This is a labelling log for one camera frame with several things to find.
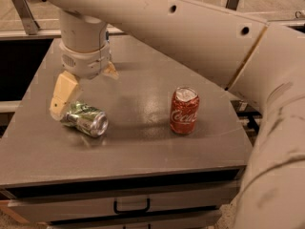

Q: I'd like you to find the upper grey drawer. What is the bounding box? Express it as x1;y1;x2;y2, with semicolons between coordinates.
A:
9;180;240;222

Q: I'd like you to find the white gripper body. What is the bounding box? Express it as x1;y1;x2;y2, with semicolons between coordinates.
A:
59;40;110;79

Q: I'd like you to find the black drawer handle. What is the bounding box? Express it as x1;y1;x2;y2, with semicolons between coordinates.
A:
112;198;151;215

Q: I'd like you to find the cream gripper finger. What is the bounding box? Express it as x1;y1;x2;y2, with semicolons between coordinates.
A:
50;71;82;121
102;62;119;80

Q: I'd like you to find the grey drawer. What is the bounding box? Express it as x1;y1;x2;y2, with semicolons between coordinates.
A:
47;210;221;229
9;180;240;222

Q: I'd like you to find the left metal railing bracket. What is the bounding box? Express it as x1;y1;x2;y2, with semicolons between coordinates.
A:
11;0;40;35

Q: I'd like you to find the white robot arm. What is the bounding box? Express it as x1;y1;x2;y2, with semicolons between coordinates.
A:
48;0;305;229

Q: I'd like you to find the red Coca-Cola can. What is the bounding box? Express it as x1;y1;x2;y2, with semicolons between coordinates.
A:
170;87;199;135

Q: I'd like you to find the blue silver soda can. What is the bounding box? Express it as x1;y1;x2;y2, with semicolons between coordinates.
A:
105;31;110;42

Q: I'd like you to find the lower grey drawer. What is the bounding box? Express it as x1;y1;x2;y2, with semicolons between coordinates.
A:
47;210;221;229

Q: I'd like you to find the green crushed soda can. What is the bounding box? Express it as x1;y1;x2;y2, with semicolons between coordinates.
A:
61;101;109;137

